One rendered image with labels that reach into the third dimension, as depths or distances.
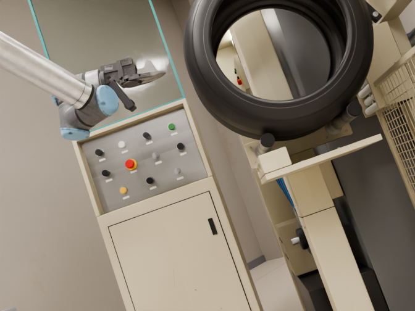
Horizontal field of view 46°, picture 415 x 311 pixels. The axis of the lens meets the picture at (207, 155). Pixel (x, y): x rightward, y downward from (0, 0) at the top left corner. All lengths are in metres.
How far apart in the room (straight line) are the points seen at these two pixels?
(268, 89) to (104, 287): 2.77
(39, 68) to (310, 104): 0.78
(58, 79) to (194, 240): 1.00
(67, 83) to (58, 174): 2.83
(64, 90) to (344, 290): 1.20
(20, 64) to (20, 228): 2.66
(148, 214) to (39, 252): 1.96
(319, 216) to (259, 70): 0.60
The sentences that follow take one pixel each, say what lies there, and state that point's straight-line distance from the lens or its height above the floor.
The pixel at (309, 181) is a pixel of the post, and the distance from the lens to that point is 1.86.
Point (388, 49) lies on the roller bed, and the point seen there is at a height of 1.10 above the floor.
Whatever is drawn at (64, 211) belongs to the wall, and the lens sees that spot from 4.19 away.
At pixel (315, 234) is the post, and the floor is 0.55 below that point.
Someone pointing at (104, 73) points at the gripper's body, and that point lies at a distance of 1.66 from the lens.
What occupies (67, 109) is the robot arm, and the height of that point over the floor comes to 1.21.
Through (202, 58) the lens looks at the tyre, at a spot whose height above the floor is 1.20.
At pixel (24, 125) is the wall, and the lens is 4.27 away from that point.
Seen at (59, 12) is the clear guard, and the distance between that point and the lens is 2.47.
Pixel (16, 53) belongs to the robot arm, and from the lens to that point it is 1.41.
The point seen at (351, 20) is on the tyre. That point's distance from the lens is 1.57.
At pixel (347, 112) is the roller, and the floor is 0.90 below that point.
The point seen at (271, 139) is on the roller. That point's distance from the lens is 1.49.
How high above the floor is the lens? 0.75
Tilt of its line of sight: 6 degrees up
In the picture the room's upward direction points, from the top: 19 degrees counter-clockwise
